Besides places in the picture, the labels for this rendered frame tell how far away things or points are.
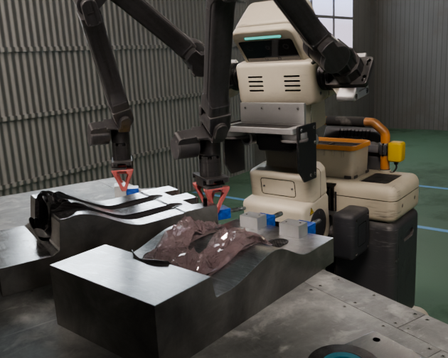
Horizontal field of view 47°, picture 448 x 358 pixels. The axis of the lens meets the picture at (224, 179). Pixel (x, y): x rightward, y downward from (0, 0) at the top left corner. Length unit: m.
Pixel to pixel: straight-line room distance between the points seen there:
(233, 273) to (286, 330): 0.13
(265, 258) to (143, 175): 3.68
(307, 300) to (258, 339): 0.16
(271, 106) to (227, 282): 0.76
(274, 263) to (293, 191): 0.64
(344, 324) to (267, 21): 0.88
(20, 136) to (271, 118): 2.56
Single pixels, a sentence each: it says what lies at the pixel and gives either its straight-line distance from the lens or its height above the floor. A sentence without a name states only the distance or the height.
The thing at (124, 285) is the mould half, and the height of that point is 0.91.
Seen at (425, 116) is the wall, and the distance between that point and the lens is 8.65.
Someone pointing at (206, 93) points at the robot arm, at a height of 1.15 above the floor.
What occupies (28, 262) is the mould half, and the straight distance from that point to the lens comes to 1.10.
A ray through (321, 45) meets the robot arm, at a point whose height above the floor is 1.25.
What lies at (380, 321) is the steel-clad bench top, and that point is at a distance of 0.91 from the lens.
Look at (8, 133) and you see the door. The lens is 3.78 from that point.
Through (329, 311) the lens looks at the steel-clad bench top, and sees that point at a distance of 0.93.
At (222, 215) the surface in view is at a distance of 1.38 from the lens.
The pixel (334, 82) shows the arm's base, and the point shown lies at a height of 1.15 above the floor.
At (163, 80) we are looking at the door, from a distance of 4.68.
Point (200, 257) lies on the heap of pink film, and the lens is 0.91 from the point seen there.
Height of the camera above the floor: 1.23
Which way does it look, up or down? 13 degrees down
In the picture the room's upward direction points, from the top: 3 degrees counter-clockwise
